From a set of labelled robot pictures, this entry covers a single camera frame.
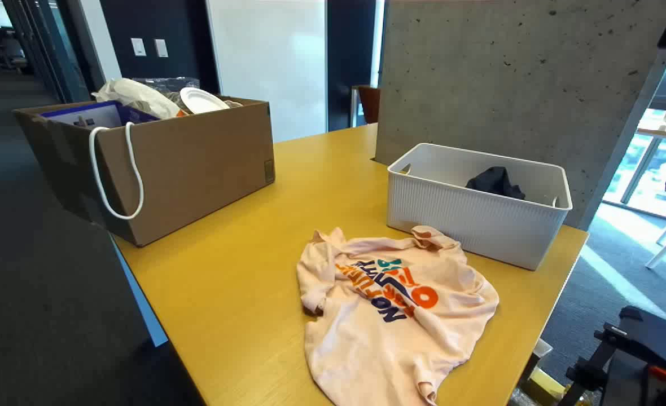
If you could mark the purple flat box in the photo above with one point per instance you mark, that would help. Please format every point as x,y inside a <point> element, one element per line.
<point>90,114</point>

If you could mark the brown cardboard box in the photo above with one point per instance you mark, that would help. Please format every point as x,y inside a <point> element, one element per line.
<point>197,166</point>

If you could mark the pink printed t-shirt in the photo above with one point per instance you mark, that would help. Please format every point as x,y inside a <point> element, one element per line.
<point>392,347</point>

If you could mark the white plate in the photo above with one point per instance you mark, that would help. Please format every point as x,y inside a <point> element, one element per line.
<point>201,100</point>

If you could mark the black stand equipment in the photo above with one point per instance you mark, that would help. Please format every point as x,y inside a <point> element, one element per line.
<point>639,361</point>

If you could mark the brown wooden chair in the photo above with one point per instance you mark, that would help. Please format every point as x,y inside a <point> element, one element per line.
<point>369,104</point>

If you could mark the white wall outlet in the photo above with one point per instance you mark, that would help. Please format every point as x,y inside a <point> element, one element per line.
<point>161,49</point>
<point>139,49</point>

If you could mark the white cloth bag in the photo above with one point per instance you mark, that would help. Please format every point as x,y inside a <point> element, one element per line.
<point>141,99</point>

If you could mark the white plastic bin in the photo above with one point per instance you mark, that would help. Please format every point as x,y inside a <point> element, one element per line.
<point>468,218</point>

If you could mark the black cloth item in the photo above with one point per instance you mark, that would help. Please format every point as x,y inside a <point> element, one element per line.
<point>492,182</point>

